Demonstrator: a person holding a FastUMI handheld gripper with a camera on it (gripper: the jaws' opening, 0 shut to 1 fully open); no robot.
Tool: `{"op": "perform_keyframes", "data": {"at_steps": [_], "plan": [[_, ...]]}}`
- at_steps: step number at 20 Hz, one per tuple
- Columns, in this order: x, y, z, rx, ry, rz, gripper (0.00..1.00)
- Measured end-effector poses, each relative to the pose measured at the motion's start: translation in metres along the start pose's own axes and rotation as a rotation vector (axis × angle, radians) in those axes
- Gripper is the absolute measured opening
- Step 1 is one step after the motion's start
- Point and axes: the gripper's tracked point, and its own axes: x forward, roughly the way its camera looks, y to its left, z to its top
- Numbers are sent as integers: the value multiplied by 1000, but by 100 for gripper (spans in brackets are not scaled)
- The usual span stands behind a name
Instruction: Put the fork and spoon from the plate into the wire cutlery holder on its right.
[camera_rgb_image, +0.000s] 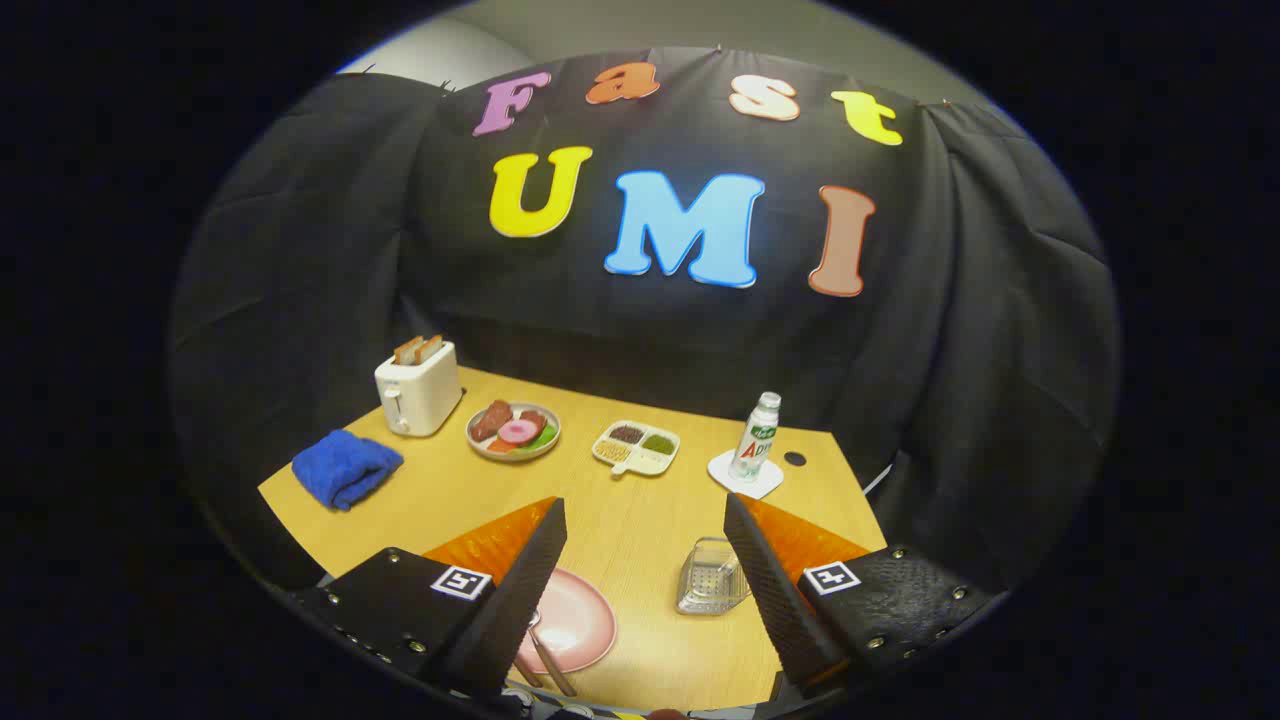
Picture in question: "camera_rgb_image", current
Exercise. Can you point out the white toaster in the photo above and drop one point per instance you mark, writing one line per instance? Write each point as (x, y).
(420, 395)

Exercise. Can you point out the clear bottle with green label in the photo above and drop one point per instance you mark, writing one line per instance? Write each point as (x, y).
(755, 440)

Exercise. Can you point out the blue folded cloth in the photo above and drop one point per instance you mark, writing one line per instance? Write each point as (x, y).
(345, 468)

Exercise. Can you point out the white square coaster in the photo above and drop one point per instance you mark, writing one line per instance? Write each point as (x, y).
(722, 470)

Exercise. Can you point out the pink plate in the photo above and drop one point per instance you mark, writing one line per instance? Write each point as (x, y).
(580, 620)

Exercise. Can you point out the white divided tray of beans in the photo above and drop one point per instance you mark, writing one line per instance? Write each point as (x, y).
(650, 460)

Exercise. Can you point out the brown toast slice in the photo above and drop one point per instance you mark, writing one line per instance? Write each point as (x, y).
(430, 347)
(406, 351)

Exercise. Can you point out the green toy vegetable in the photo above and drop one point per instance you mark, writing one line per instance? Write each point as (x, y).
(545, 437)

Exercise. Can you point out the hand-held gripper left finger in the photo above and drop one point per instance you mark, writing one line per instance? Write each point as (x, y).
(520, 590)

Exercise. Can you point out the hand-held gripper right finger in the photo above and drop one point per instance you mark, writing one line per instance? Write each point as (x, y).
(775, 585)

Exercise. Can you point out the grey plate of toy food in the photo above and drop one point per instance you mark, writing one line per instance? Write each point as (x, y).
(480, 447)

